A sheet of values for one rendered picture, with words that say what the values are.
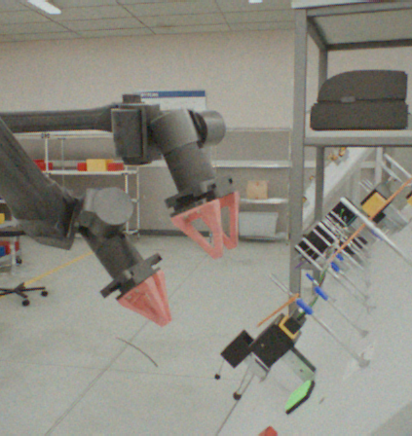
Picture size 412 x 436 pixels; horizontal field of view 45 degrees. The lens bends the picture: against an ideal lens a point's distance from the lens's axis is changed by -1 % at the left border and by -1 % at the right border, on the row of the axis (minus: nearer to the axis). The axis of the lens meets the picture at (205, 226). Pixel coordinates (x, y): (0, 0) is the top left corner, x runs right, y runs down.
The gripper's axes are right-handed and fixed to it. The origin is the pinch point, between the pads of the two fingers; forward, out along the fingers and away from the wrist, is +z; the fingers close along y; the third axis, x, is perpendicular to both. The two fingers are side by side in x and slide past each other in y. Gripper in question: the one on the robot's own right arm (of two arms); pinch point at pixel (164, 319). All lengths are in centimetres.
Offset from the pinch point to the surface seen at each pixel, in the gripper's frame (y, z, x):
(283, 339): -2.5, 11.2, -15.9
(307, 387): -6.5, 17.1, -16.5
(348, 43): 154, -41, -38
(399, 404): -26.6, 14.4, -32.8
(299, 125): 95, -21, -15
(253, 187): 661, -57, 211
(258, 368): 27.6, 20.7, 8.3
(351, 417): -22.4, 15.6, -26.8
